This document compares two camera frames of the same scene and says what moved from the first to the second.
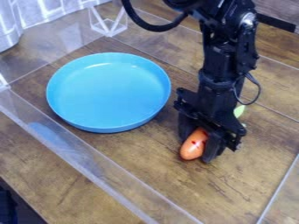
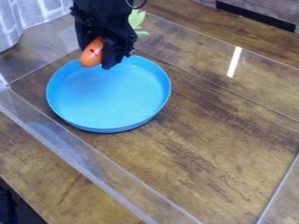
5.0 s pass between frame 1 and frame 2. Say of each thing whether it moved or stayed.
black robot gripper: moved
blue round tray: stayed
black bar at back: stayed
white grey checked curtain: stayed
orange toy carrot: moved
